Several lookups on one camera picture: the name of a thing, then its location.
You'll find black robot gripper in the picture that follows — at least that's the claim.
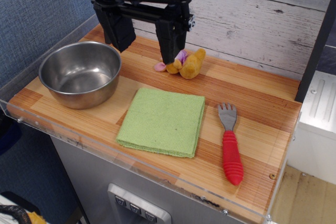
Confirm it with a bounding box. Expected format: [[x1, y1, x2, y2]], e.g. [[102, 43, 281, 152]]
[[93, 0, 195, 64]]

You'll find yellow plush food toy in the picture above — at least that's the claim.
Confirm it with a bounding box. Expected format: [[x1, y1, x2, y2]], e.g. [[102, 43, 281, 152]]
[[154, 48, 206, 80]]

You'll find stainless steel bowl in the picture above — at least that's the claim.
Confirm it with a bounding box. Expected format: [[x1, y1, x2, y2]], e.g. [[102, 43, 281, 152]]
[[39, 41, 122, 109]]

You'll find green folded cloth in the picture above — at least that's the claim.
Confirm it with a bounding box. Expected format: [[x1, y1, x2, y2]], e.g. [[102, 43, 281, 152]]
[[117, 88, 205, 158]]

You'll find clear acrylic edge guard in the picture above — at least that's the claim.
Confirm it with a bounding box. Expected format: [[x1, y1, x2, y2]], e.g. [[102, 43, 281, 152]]
[[1, 101, 271, 223]]

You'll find grey toy cabinet front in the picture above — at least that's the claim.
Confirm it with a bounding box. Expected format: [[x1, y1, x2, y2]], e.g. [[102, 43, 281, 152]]
[[49, 136, 253, 224]]

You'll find silver dispenser button panel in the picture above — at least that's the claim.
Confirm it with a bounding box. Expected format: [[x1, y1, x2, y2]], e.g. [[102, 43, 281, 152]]
[[107, 183, 172, 223]]

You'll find white ribbed metal box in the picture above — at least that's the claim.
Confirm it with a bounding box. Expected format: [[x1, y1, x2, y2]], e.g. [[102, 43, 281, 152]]
[[300, 71, 335, 133]]

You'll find yellow object bottom left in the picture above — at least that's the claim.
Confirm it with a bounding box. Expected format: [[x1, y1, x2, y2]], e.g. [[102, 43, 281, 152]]
[[27, 212, 46, 224]]

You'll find red handled metal fork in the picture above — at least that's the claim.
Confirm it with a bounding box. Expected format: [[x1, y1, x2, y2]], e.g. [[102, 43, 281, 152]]
[[218, 103, 244, 186]]

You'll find black vertical post right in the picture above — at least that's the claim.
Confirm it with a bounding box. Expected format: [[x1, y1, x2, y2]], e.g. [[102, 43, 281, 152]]
[[295, 0, 335, 102]]

